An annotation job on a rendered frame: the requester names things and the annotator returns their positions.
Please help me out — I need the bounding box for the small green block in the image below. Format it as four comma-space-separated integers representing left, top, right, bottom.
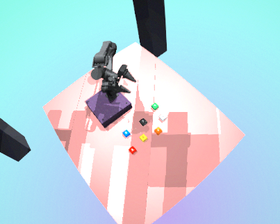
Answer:
151, 103, 159, 110

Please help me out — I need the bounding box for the yellow block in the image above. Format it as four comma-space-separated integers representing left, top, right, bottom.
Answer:
140, 134, 147, 142

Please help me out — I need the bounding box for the red block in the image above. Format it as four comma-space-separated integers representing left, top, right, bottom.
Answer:
129, 146, 137, 154

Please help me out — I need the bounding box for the orange block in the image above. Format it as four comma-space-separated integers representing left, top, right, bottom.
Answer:
154, 127, 163, 136

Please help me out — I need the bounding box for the blue block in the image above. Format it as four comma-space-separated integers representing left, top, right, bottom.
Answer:
122, 130, 130, 138

